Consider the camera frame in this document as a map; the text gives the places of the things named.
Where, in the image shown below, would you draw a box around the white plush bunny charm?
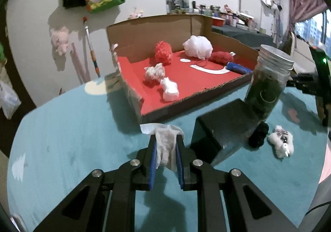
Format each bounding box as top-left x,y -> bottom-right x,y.
268,125 -> 294,159

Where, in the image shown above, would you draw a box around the black fuzzy scrunchie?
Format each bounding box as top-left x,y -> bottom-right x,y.
248,121 -> 269,149

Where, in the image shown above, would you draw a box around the large glass jar dark contents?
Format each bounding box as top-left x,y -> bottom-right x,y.
245,45 -> 294,120

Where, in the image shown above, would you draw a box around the colourful beauty cream tin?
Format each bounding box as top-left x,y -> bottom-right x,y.
190,99 -> 261,166

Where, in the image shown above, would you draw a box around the teal plush table cover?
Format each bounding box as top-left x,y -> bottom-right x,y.
7,78 -> 328,231

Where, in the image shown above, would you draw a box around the dark cluttered side table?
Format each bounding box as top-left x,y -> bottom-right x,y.
211,25 -> 276,50

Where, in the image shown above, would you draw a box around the pink curtain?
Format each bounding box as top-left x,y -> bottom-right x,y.
279,0 -> 328,48

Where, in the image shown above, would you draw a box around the blue roll in box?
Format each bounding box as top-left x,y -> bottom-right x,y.
226,62 -> 252,75

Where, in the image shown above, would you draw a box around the dark red pouf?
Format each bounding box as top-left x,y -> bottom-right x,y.
209,52 -> 234,66

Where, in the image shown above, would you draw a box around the white refrigerator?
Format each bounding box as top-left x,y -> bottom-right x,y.
240,0 -> 274,36

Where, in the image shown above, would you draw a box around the red bowl on counter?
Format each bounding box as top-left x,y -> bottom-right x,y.
212,17 -> 225,27

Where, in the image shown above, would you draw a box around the white crumpled cloth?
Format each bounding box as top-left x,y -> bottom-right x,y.
160,77 -> 179,102

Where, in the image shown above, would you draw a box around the white mesh bath pouf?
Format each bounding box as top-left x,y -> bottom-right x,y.
183,35 -> 213,59

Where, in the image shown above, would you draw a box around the pink white knotted cloth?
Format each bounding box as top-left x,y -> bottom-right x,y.
144,63 -> 166,82

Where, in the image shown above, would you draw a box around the red lined cardboard box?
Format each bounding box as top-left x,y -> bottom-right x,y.
107,14 -> 259,123

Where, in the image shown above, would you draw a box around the red mesh pouf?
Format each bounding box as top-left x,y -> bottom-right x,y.
155,41 -> 172,66

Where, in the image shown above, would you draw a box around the mop stick against wall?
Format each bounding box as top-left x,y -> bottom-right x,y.
83,17 -> 101,78

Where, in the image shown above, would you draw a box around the pink plush wall toy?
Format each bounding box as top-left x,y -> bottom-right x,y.
50,26 -> 69,56

